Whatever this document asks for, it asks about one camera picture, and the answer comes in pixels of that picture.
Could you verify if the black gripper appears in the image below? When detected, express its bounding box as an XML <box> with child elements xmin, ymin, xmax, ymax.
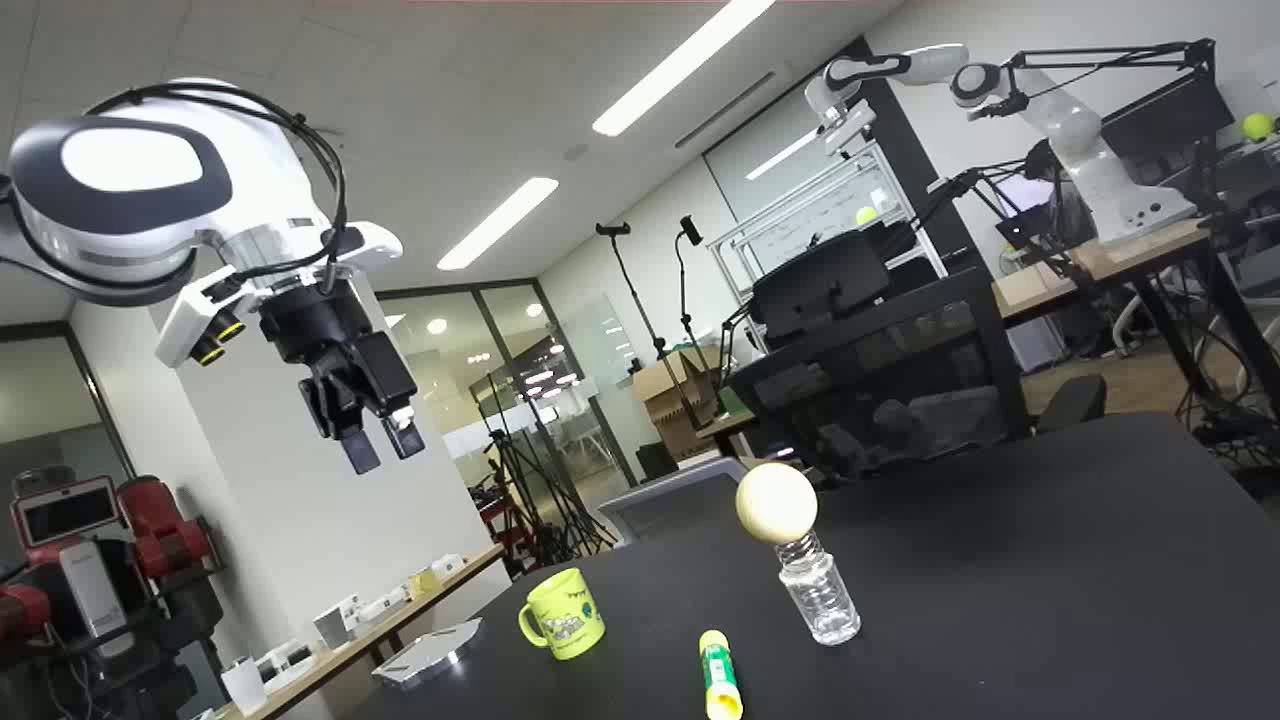
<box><xmin>259</xmin><ymin>279</ymin><xmax>425</xmax><ymax>478</ymax></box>

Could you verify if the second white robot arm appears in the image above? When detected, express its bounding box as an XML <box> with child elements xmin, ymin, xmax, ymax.
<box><xmin>803</xmin><ymin>42</ymin><xmax>1193</xmax><ymax>243</ymax></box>

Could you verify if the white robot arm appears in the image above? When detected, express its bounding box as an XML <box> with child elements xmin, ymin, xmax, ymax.
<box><xmin>0</xmin><ymin>78</ymin><xmax>425</xmax><ymax>471</ymax></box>

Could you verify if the light yellow mug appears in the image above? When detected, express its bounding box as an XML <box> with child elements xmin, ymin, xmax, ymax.
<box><xmin>517</xmin><ymin>568</ymin><xmax>604</xmax><ymax>659</ymax></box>

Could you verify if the wooden side bench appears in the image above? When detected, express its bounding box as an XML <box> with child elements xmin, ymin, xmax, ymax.
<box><xmin>214</xmin><ymin>546</ymin><xmax>504</xmax><ymax>720</ymax></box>

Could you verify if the red robot in background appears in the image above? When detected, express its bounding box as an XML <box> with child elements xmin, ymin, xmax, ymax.
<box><xmin>4</xmin><ymin>478</ymin><xmax>220</xmax><ymax>699</ymax></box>

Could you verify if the clear bottle with round cap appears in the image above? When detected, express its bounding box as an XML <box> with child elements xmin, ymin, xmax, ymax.
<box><xmin>737</xmin><ymin>461</ymin><xmax>862</xmax><ymax>649</ymax></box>

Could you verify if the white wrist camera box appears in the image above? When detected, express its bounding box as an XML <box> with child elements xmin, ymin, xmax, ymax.
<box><xmin>157</xmin><ymin>269</ymin><xmax>270</xmax><ymax>367</ymax></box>

